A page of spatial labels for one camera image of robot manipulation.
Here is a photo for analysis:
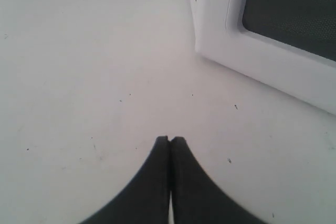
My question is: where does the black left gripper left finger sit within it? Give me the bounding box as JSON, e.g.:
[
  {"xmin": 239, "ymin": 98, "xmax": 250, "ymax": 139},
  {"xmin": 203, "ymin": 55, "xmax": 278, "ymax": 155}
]
[{"xmin": 83, "ymin": 136, "xmax": 171, "ymax": 223}]

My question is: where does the white microwave oven body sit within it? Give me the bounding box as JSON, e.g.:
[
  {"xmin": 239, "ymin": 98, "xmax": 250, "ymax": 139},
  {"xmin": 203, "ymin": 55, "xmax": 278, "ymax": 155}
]
[{"xmin": 190, "ymin": 0, "xmax": 229, "ymax": 54}]

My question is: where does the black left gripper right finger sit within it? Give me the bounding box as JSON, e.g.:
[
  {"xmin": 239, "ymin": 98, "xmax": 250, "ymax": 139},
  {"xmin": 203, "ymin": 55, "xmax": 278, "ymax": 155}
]
[{"xmin": 170, "ymin": 137, "xmax": 263, "ymax": 223}]

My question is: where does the white microwave door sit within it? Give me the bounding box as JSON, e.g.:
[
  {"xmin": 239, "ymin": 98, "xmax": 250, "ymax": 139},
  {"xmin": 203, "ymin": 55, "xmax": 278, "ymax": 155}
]
[{"xmin": 194, "ymin": 0, "xmax": 336, "ymax": 116}]

